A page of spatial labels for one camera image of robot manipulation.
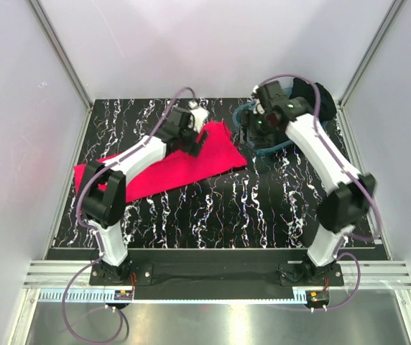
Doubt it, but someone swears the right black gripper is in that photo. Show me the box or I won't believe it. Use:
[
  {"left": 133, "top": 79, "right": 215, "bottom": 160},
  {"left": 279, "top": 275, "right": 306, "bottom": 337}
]
[{"left": 235, "top": 109, "right": 278, "bottom": 151}]

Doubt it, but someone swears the pink red t shirt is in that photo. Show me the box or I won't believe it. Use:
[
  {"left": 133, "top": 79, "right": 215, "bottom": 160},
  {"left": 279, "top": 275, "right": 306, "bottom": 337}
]
[{"left": 73, "top": 121, "right": 249, "bottom": 204}]

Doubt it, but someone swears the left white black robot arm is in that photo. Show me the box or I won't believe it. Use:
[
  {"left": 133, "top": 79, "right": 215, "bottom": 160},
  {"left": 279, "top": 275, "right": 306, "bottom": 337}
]
[{"left": 76, "top": 101, "right": 209, "bottom": 285}]

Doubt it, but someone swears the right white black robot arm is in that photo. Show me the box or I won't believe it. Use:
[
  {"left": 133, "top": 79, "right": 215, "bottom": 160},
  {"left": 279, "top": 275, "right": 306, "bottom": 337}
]
[{"left": 233, "top": 95, "right": 376, "bottom": 285}]

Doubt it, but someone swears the teal transparent plastic bin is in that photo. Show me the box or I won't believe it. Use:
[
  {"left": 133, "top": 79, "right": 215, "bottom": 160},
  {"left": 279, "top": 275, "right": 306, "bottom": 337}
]
[{"left": 233, "top": 88, "right": 314, "bottom": 155}]

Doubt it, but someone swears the black t shirt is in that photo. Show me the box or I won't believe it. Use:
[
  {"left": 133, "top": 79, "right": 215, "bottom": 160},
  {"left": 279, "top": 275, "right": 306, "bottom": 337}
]
[{"left": 290, "top": 78, "right": 336, "bottom": 124}]

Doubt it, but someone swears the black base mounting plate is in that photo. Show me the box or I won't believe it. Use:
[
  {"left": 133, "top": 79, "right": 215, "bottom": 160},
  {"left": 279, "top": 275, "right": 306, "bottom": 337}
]
[{"left": 90, "top": 249, "right": 344, "bottom": 297}]

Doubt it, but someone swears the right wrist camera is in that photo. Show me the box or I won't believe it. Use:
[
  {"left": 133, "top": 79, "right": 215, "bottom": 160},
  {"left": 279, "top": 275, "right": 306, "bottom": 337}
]
[{"left": 252, "top": 80, "right": 289, "bottom": 112}]

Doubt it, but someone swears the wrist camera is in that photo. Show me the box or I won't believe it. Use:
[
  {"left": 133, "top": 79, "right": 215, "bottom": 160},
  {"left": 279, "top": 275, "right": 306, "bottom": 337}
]
[
  {"left": 252, "top": 80, "right": 289, "bottom": 112},
  {"left": 188, "top": 101, "right": 209, "bottom": 134}
]

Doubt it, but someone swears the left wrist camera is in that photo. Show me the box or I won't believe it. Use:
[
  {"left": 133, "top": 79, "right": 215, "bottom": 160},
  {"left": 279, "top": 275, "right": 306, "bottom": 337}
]
[{"left": 188, "top": 101, "right": 209, "bottom": 134}]

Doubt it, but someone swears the white slotted cable duct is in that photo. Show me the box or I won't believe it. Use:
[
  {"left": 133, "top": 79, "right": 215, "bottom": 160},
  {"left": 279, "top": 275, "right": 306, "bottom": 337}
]
[{"left": 39, "top": 288, "right": 308, "bottom": 305}]

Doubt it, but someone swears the right aluminium frame post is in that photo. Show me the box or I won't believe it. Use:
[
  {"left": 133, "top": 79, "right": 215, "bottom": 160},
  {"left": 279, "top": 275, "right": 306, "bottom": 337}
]
[{"left": 337, "top": 0, "right": 407, "bottom": 109}]

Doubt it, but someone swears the aluminium frame post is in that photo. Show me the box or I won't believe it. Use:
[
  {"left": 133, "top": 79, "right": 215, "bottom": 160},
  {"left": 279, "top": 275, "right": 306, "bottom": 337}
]
[
  {"left": 337, "top": 0, "right": 407, "bottom": 109},
  {"left": 27, "top": 0, "right": 93, "bottom": 111}
]

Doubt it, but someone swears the aluminium front rail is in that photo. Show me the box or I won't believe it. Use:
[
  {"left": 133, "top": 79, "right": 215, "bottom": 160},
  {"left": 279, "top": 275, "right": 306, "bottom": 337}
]
[{"left": 23, "top": 260, "right": 411, "bottom": 290}]

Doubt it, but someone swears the left aluminium frame post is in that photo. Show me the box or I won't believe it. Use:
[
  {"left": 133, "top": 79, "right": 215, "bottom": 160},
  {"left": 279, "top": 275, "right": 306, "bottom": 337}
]
[{"left": 27, "top": 0, "right": 93, "bottom": 111}]

